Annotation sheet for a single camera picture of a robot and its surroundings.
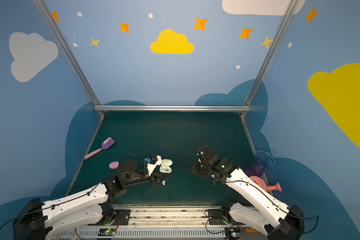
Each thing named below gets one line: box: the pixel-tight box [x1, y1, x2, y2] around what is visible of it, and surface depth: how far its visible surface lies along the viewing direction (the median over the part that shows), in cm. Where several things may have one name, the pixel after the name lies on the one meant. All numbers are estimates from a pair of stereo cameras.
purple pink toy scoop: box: [84, 137, 115, 160], surface depth 103 cm
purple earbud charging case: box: [109, 161, 120, 170], surface depth 92 cm
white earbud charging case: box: [159, 159, 173, 174], surface depth 70 cm
